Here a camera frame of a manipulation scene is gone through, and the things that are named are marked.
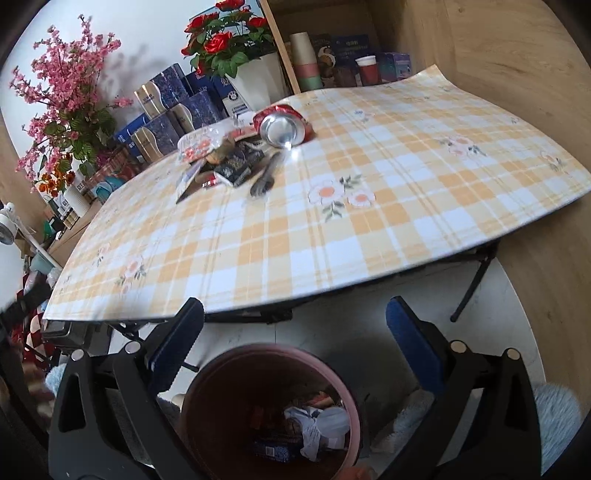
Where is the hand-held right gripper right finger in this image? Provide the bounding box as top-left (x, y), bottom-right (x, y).
top-left (383, 295), bottom-right (541, 480)

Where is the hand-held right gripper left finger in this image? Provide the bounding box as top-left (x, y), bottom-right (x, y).
top-left (48, 298), bottom-right (206, 480)

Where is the maroon plastic bin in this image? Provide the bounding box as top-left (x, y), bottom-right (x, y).
top-left (180, 344), bottom-right (362, 480)

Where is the white paper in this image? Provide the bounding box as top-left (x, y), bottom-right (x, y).
top-left (284, 405), bottom-right (350, 462)

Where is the blue red snack box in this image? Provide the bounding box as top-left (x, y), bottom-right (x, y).
top-left (253, 440), bottom-right (302, 463)

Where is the blue white card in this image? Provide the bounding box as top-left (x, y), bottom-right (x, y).
top-left (175, 161), bottom-right (204, 204)

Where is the black patterned small box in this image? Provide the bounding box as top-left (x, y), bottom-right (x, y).
top-left (213, 157), bottom-right (253, 188)
top-left (235, 141), bottom-right (267, 167)

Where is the black slim stick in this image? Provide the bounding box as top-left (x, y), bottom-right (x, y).
top-left (249, 152), bottom-right (285, 199)

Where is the clear red printed packet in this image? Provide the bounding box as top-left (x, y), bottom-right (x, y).
top-left (178, 128), bottom-right (232, 163)

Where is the red soda can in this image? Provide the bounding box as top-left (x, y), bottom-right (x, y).
top-left (253, 105), bottom-right (317, 149)

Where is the red white checkered blanket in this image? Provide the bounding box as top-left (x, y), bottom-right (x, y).
top-left (13, 272), bottom-right (52, 366)

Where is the white desk fan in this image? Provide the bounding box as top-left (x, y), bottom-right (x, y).
top-left (0, 202), bottom-right (64, 274)

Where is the white ribbed vase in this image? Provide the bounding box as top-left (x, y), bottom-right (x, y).
top-left (62, 185), bottom-right (91, 214)

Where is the orange flower bunch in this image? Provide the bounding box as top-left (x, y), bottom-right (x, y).
top-left (34, 157), bottom-right (75, 197)

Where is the yellow plaid floral tablecloth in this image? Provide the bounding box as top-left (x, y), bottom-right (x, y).
top-left (41, 65), bottom-right (591, 324)

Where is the scalloped printed basket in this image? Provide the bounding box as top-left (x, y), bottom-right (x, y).
top-left (83, 148), bottom-right (139, 202)

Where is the blue white flat box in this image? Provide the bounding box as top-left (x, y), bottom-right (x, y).
top-left (113, 113), bottom-right (151, 149)

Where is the blue gold gift box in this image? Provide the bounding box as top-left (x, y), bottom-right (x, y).
top-left (134, 64), bottom-right (193, 119)
top-left (130, 113), bottom-right (181, 164)
top-left (167, 90), bottom-right (221, 135)

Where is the pink blossom bouquet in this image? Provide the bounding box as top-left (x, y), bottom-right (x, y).
top-left (9, 14), bottom-right (134, 177)

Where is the blue white tall carton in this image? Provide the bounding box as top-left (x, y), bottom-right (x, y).
top-left (217, 76), bottom-right (253, 119)

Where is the white faceted flower pot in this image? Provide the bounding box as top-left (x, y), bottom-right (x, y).
top-left (228, 52), bottom-right (290, 112)

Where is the red cup white rim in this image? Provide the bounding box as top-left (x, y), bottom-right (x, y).
top-left (355, 55), bottom-right (380, 86)

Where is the blue purple box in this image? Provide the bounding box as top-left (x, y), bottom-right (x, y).
top-left (379, 52), bottom-right (413, 83)

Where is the dark printed tall box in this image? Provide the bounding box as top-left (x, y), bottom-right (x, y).
top-left (314, 34), bottom-right (339, 89)

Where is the stack of pastel paper cups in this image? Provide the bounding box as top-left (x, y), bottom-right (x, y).
top-left (288, 31), bottom-right (322, 92)

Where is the dark blue printed box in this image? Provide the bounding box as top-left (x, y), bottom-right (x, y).
top-left (330, 34), bottom-right (373, 64)

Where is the red rose bouquet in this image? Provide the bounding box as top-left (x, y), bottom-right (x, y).
top-left (181, 0), bottom-right (277, 79)

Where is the wooden shelf unit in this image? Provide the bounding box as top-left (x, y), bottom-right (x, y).
top-left (259, 0), bottom-right (458, 94)

